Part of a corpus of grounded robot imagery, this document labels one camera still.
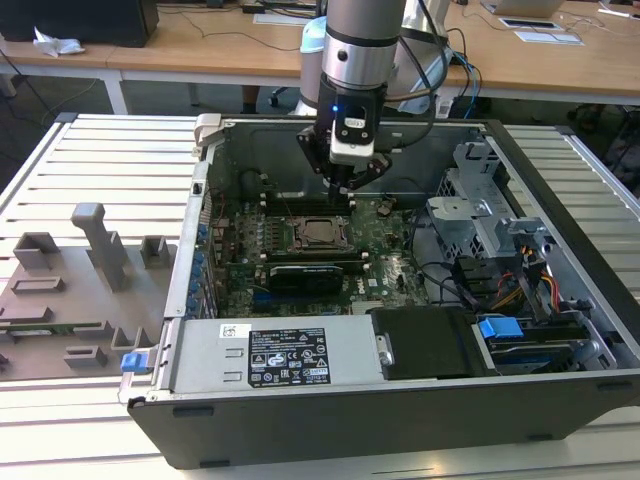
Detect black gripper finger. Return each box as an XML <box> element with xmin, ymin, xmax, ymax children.
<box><xmin>298</xmin><ymin>125</ymin><xmax>342</xmax><ymax>202</ymax></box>
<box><xmin>341</xmin><ymin>153</ymin><xmax>394</xmax><ymax>204</ymax></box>

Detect silver CPU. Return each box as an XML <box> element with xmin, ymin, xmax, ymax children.
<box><xmin>303</xmin><ymin>220</ymin><xmax>341</xmax><ymax>245</ymax></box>

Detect CPU socket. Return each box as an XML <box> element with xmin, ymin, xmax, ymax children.
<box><xmin>288</xmin><ymin>213</ymin><xmax>355</xmax><ymax>253</ymax></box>

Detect black RAM slots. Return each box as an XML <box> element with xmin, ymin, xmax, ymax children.
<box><xmin>259</xmin><ymin>192</ymin><xmax>356</xmax><ymax>211</ymax></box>
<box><xmin>263</xmin><ymin>249</ymin><xmax>370</xmax><ymax>265</ymax></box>

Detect green motherboard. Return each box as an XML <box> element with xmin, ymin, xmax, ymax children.
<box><xmin>207</xmin><ymin>192</ymin><xmax>436</xmax><ymax>319</ymax></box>

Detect pale blue teach pendant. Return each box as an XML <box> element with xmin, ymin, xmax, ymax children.
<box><xmin>399</xmin><ymin>49</ymin><xmax>454</xmax><ymax>115</ymax></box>

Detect silver drive cage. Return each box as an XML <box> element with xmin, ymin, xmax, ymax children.
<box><xmin>427</xmin><ymin>142</ymin><xmax>519</xmax><ymax>259</ymax></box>

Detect grey plastic latch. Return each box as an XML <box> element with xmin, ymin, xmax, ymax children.
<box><xmin>193</xmin><ymin>113</ymin><xmax>227</xmax><ymax>151</ymax></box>

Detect black graphics card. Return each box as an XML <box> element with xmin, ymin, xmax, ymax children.
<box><xmin>267</xmin><ymin>262</ymin><xmax>346</xmax><ymax>297</ymax></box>

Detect light wooden desk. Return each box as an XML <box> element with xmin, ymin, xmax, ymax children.
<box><xmin>0</xmin><ymin>0</ymin><xmax>640</xmax><ymax>116</ymax></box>

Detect black plastic shroud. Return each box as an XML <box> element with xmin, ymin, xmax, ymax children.
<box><xmin>369</xmin><ymin>306</ymin><xmax>481</xmax><ymax>382</ymax></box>

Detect blue disk carrier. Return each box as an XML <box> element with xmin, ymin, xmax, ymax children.
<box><xmin>477</xmin><ymin>317</ymin><xmax>526</xmax><ymax>347</ymax></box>

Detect silver laptop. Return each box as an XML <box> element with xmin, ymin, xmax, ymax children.
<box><xmin>480</xmin><ymin>0</ymin><xmax>564</xmax><ymax>16</ymax></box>

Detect white paper sheet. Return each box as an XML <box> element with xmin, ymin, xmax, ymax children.
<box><xmin>514</xmin><ymin>29</ymin><xmax>586</xmax><ymax>47</ymax></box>

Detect grey power supply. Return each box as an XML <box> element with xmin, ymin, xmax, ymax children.
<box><xmin>154</xmin><ymin>317</ymin><xmax>396</xmax><ymax>396</ymax></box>

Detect black disk drive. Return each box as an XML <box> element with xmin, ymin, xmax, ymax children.
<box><xmin>482</xmin><ymin>327</ymin><xmax>589</xmax><ymax>376</ymax></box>

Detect black PC case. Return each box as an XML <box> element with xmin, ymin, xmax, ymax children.
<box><xmin>117</xmin><ymin>113</ymin><xmax>640</xmax><ymax>471</ymax></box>

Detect black computer tower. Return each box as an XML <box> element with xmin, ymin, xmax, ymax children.
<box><xmin>0</xmin><ymin>0</ymin><xmax>160</xmax><ymax>49</ymax></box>

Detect crumpled white paper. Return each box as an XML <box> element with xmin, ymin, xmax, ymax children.
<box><xmin>32</xmin><ymin>25</ymin><xmax>86</xmax><ymax>56</ymax></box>

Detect blue plastic latch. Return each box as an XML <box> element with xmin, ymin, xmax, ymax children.
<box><xmin>121</xmin><ymin>349</ymin><xmax>156</xmax><ymax>374</ymax></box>

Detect grey parts rack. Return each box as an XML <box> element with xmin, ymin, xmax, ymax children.
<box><xmin>0</xmin><ymin>202</ymin><xmax>180</xmax><ymax>384</ymax></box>

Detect green RAM stick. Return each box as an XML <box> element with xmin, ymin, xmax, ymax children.
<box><xmin>0</xmin><ymin>322</ymin><xmax>104</xmax><ymax>337</ymax></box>

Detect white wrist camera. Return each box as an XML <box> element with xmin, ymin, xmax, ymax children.
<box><xmin>329</xmin><ymin>102</ymin><xmax>376</xmax><ymax>165</ymax></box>

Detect black camera cable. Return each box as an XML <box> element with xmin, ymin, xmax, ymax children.
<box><xmin>387</xmin><ymin>0</ymin><xmax>454</xmax><ymax>151</ymax></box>

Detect dark cable bundle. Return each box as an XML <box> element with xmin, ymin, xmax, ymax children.
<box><xmin>409</xmin><ymin>219</ymin><xmax>481</xmax><ymax>306</ymax></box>

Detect white desk cable plate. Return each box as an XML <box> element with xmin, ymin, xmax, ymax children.
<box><xmin>253</xmin><ymin>13</ymin><xmax>321</xmax><ymax>26</ymax></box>
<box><xmin>499</xmin><ymin>16</ymin><xmax>561</xmax><ymax>30</ymax></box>

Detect blue cable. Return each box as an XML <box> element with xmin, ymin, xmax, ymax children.
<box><xmin>449</xmin><ymin>49</ymin><xmax>484</xmax><ymax>119</ymax></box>

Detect silver metal bracket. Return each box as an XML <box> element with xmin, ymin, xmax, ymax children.
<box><xmin>492</xmin><ymin>217</ymin><xmax>559</xmax><ymax>266</ymax></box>

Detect coloured power wires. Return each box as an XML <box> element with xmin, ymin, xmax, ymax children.
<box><xmin>492</xmin><ymin>269</ymin><xmax>559</xmax><ymax>314</ymax></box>

